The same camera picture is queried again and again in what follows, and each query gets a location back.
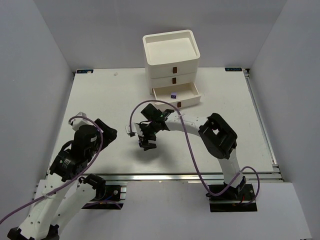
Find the blue label sticker left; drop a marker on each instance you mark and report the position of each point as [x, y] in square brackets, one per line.
[84, 71]

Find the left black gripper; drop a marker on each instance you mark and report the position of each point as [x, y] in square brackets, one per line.
[107, 132]

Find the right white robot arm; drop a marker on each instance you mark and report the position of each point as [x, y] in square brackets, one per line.
[218, 137]

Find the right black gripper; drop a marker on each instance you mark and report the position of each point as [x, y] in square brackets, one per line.
[145, 140]

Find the blue label sticker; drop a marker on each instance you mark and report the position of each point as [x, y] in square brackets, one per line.
[233, 69]
[84, 71]

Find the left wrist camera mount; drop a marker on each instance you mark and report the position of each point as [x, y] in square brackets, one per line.
[76, 123]

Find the aluminium rail frame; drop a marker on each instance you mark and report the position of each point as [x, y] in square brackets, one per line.
[168, 205]

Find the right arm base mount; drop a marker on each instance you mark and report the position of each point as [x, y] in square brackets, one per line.
[234, 200]

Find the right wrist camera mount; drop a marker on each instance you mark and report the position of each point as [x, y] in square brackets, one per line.
[131, 130]

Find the white bottom drawer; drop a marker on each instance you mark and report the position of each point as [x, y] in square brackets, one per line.
[186, 93]

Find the blue label sticker right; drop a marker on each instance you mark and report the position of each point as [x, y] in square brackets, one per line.
[233, 69]

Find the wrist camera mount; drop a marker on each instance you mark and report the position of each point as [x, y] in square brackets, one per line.
[76, 123]
[131, 130]

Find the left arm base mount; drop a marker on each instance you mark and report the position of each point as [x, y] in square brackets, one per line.
[108, 196]

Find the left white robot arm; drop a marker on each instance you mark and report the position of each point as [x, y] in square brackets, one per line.
[66, 190]

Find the white three-drawer cabinet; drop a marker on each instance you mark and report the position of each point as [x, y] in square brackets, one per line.
[164, 51]

